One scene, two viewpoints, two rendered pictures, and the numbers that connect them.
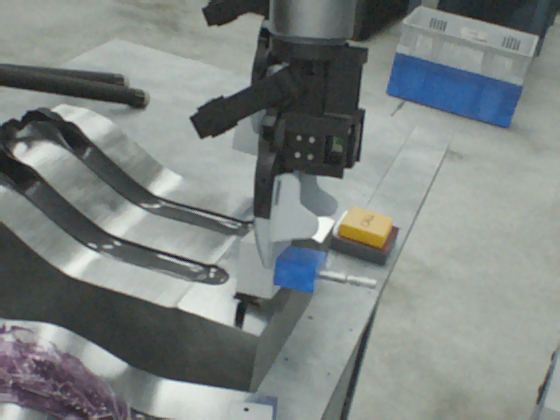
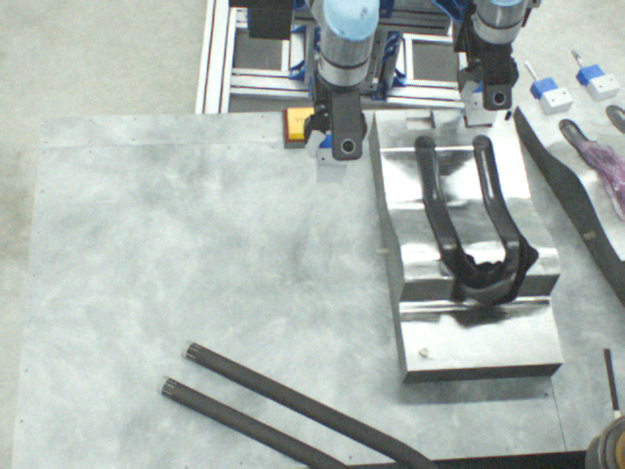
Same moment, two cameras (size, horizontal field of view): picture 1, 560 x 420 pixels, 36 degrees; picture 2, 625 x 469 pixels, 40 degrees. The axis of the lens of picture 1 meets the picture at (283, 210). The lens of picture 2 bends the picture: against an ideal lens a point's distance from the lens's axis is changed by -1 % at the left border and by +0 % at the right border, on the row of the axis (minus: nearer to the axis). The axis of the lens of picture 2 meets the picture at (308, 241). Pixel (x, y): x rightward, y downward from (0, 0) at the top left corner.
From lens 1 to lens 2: 1.82 m
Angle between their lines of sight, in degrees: 77
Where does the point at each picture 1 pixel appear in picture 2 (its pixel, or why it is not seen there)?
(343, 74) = not seen: hidden behind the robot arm
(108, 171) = (437, 227)
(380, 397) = (20, 303)
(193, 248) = (463, 161)
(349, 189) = (227, 158)
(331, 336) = not seen: hidden behind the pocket
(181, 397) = (548, 135)
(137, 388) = (560, 149)
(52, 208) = (503, 226)
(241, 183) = (276, 222)
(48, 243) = (526, 214)
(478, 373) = not seen: outside the picture
